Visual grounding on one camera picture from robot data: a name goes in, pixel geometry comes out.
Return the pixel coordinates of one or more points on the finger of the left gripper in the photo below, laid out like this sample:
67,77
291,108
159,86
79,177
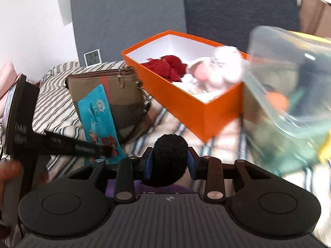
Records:
57,144

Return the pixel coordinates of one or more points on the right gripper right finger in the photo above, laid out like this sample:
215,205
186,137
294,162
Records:
210,170

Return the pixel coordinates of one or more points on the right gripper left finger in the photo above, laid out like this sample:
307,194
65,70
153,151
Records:
131,169

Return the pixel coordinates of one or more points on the black fuzzy pom-pom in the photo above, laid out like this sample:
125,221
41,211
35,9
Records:
168,160

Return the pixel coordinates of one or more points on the teal cartoon tissue pack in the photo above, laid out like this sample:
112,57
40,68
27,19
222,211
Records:
98,124

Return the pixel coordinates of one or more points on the white pink plush toy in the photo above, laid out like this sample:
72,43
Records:
215,73

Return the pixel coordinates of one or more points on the red plush teddy bear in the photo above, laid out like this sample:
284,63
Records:
169,67

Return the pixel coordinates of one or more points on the purple fleece cloth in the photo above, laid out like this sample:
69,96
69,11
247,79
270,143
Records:
141,188

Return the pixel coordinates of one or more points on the person's left hand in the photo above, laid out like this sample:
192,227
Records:
16,181

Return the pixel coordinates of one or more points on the pink cushion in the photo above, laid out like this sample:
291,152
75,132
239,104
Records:
8,78

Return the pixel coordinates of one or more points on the orange cardboard box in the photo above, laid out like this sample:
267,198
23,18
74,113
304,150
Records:
203,114

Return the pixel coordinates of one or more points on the brown plaid zipper pouch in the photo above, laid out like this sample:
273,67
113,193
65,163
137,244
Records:
127,99

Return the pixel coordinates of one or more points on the clear plastic storage box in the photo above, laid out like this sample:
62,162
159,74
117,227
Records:
286,99

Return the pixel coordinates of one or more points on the white digital clock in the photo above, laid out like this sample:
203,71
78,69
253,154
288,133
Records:
93,58

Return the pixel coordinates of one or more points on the brown paper shopping bag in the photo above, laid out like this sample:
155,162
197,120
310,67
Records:
315,18

